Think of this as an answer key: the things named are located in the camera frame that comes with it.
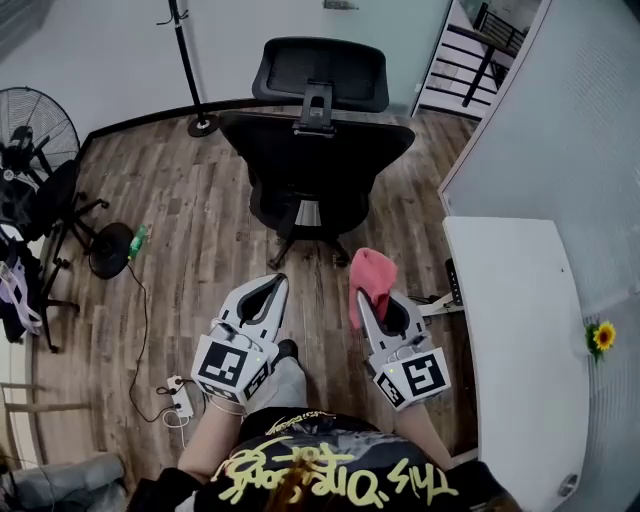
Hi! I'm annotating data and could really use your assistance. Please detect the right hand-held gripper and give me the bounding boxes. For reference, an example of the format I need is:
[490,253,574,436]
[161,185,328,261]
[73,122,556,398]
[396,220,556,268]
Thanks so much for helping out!
[357,291,452,412]

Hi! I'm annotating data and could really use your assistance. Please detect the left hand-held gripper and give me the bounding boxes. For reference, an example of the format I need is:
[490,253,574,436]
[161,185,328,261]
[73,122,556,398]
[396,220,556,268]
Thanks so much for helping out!
[190,273,290,406]

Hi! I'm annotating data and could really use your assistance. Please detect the red cloth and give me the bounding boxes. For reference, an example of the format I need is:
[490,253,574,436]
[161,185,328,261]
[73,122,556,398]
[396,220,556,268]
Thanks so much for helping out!
[348,247,400,331]

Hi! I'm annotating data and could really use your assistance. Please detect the black office chair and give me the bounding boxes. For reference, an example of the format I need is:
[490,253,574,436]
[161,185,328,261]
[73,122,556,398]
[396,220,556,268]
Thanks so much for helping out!
[218,35,416,271]

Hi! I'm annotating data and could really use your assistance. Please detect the person's right forearm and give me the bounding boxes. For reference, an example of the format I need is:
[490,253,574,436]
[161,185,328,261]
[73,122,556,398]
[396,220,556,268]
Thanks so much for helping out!
[392,399,454,471]

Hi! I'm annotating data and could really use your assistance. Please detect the person's left forearm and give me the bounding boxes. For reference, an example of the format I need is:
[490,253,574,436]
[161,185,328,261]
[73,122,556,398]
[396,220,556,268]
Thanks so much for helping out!
[177,397,246,484]

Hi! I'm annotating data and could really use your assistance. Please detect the black desk control panel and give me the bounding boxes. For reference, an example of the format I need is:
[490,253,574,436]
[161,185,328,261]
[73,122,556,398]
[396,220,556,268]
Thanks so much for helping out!
[444,257,464,307]

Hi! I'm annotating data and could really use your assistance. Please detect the person's grey trousers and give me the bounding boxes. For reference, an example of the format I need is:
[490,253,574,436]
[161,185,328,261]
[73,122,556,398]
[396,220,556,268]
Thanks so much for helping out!
[257,357,309,414]

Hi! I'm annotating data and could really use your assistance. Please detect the white power strip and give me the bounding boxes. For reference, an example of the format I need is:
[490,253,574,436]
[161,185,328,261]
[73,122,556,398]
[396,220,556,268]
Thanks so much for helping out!
[167,374,196,419]

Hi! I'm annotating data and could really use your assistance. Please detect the white desk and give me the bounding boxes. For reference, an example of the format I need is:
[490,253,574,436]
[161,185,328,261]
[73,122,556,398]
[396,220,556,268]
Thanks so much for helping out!
[414,215,594,512]

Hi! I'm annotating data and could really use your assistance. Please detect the green plastic bottle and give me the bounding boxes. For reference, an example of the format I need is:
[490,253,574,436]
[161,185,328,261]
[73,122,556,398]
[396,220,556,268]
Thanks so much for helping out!
[128,223,150,261]

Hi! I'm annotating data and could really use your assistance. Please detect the person's black printed t-shirt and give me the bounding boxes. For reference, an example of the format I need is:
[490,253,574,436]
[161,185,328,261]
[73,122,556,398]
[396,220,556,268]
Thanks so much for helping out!
[127,407,521,512]

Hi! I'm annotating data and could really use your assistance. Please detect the yellow sunflower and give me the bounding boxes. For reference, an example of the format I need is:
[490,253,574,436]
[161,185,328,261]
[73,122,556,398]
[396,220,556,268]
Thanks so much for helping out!
[584,319,617,364]

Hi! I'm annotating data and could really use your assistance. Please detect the black swivel chair with armrests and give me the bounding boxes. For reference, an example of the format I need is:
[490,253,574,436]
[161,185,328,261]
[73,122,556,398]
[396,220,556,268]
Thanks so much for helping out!
[0,159,111,354]

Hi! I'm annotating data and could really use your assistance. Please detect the black coat stand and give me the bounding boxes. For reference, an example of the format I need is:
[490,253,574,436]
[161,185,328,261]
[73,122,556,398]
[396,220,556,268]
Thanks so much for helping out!
[156,0,220,139]

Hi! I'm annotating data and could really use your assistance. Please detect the pale purple bag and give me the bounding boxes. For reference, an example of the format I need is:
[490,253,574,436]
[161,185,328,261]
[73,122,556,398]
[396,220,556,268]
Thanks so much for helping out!
[0,259,44,336]

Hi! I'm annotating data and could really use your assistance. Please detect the grey garment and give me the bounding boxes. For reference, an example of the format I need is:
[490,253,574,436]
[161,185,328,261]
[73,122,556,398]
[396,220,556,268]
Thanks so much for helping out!
[9,452,126,512]

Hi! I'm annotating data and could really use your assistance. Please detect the black stair railing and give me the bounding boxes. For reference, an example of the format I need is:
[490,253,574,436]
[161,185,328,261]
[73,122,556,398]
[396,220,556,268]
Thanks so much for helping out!
[419,2,529,121]

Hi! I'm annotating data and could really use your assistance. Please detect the frosted glass panel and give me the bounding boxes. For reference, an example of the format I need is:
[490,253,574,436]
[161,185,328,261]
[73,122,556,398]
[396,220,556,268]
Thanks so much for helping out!
[219,0,454,119]

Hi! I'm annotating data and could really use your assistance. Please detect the large black standing fan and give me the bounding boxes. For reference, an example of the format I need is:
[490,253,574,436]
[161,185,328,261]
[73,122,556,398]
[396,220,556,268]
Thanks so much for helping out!
[0,86,136,281]

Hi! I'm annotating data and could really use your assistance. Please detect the thin wrist bracelet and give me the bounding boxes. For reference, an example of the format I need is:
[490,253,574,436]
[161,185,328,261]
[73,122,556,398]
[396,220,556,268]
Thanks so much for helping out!
[209,397,246,417]

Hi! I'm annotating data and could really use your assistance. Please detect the black fan cable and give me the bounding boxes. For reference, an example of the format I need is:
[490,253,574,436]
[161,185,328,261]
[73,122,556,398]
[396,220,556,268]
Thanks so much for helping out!
[127,259,169,425]

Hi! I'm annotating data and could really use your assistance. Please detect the wooden table frame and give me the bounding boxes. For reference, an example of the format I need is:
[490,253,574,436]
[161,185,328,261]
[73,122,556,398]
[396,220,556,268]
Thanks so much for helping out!
[0,382,92,467]

